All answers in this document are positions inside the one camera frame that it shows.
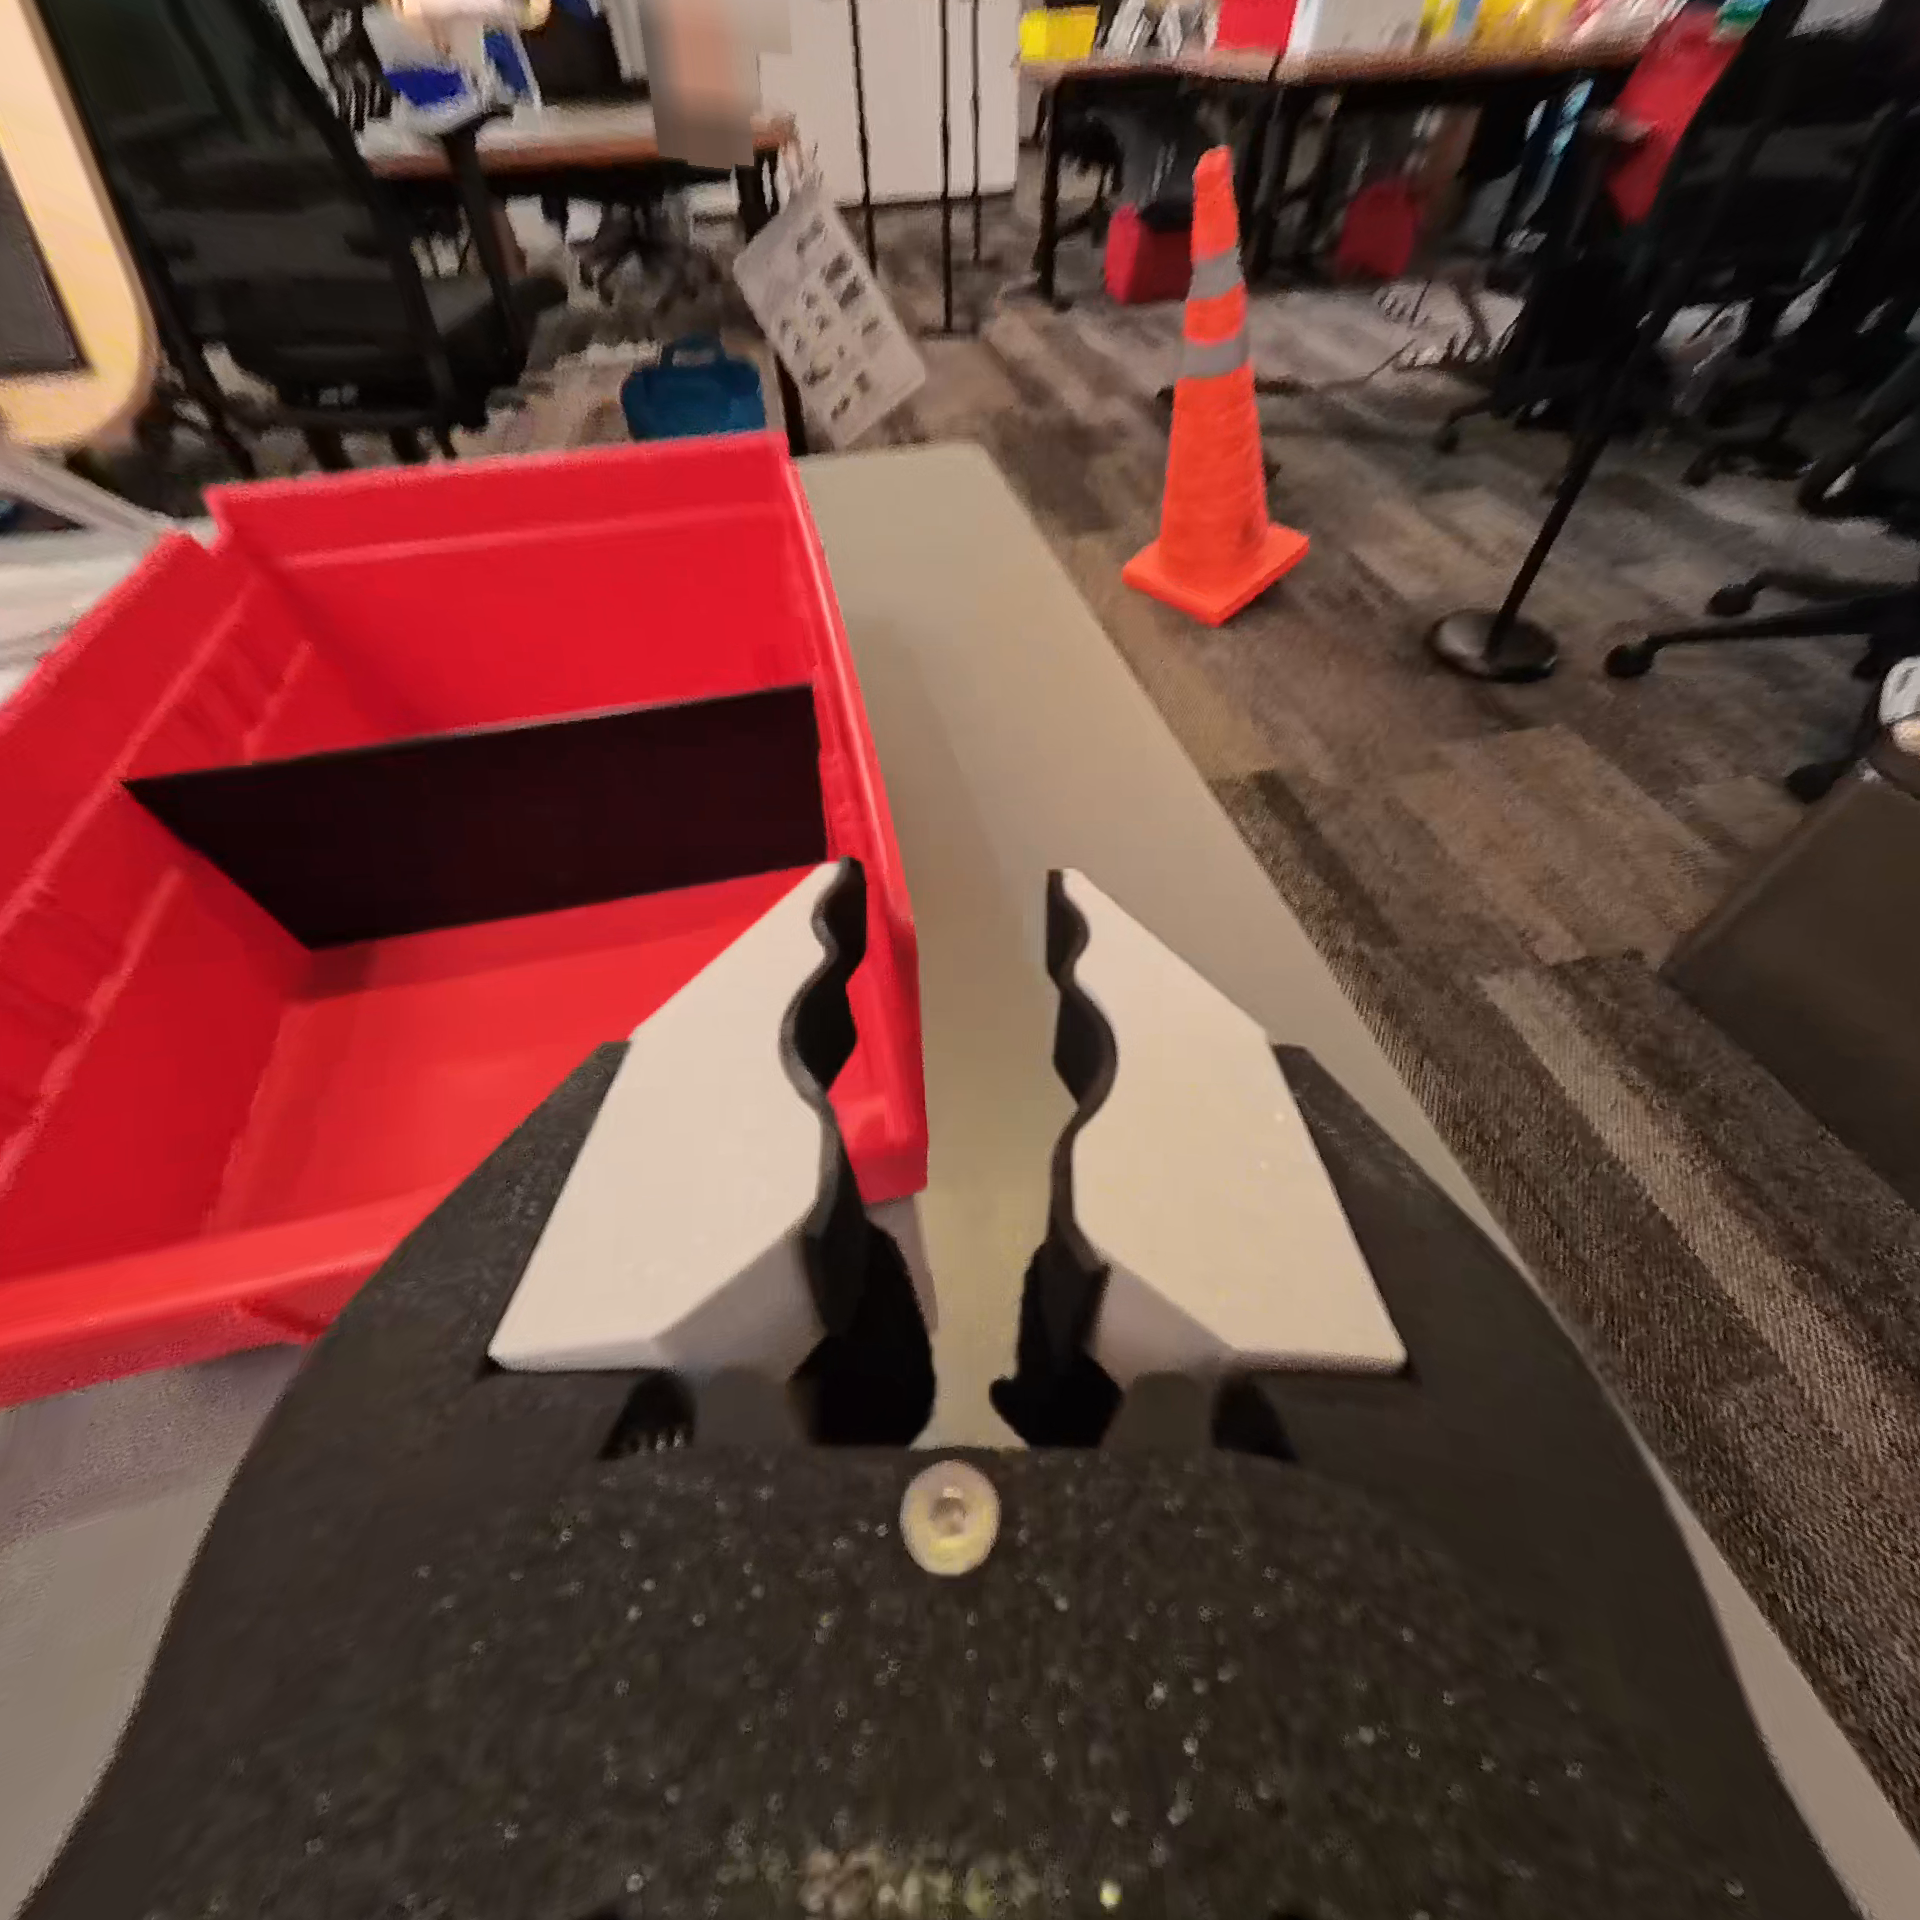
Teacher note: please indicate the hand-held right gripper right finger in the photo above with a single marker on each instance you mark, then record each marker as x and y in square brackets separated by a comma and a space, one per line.
[1214, 1201]

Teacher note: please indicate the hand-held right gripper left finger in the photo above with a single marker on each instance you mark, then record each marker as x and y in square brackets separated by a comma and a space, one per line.
[691, 1201]

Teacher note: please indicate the red plastic bin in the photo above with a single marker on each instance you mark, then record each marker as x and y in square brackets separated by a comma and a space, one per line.
[1377, 229]
[1258, 23]
[1147, 254]
[451, 600]

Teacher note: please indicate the black bin divider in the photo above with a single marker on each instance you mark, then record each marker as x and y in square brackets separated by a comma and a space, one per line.
[494, 818]

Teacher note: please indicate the black stand round base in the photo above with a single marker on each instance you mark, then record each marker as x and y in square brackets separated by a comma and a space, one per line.
[1492, 642]

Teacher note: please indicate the orange traffic cone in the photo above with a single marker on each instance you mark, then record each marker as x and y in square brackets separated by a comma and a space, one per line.
[1214, 450]

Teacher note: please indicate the black office chair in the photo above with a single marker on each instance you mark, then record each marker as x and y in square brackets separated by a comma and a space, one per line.
[1723, 301]
[1770, 615]
[299, 225]

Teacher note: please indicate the teal bag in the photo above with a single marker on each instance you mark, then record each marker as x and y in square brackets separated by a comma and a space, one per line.
[693, 393]

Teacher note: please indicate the printed paper sheet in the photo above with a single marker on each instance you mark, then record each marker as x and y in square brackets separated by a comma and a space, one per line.
[832, 322]

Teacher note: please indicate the light panel on stand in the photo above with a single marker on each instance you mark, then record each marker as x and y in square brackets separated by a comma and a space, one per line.
[949, 165]
[867, 136]

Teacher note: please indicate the wooden work table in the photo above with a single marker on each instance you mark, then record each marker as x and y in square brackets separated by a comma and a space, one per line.
[586, 136]
[1469, 62]
[1155, 66]

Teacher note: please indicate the yellow plastic bin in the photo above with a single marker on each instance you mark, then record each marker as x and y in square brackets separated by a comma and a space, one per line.
[1058, 33]

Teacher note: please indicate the red chair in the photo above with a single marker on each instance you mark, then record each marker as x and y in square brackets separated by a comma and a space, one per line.
[1664, 90]

